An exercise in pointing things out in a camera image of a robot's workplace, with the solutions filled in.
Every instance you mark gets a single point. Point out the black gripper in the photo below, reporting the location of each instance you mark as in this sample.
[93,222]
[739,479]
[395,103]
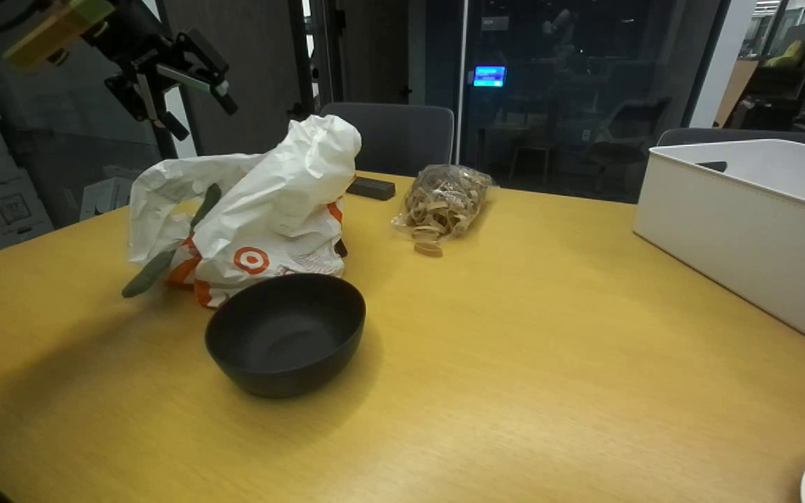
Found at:
[145,45]

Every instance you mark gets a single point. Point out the white plastic bag red logo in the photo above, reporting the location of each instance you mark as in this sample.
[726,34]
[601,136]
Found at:
[271,212]

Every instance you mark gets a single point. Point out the black round bowl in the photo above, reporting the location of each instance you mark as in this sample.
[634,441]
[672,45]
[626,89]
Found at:
[286,340]

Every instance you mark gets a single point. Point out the small black flat case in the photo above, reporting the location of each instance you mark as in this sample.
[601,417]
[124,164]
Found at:
[369,188]

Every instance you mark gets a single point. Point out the grey office chair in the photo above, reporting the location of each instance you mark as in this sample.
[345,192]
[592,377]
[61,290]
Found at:
[390,136]

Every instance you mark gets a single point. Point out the clear bag of wooden pieces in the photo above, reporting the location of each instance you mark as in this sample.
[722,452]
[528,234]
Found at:
[441,205]

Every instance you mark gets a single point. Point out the glowing blue screen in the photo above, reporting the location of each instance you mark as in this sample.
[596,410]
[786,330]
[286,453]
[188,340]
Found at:
[490,78]

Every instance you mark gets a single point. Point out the large white rectangular bin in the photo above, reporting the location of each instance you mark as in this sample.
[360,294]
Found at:
[746,234]

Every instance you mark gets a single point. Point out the tan wrist camera box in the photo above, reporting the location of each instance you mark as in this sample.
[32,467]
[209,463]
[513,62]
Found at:
[54,30]

